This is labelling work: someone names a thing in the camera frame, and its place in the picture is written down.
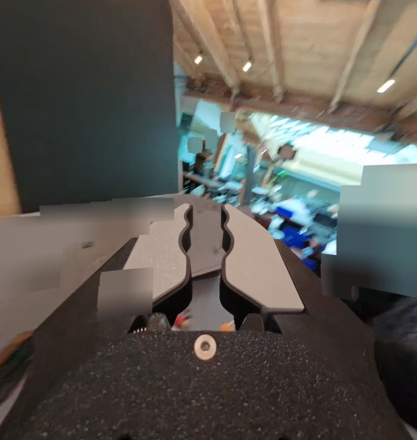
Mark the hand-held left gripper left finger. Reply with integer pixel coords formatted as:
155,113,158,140
124,203,192,304

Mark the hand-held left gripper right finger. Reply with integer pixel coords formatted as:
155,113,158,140
220,204,304,326

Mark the red lego minifigure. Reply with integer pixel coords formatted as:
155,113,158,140
173,309,192,331

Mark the lego instruction booklet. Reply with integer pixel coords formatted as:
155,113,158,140
0,213,133,344

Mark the grey fleece jacket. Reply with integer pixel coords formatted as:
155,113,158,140
346,287,417,434

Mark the dark partition panel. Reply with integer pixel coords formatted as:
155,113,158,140
0,0,180,214

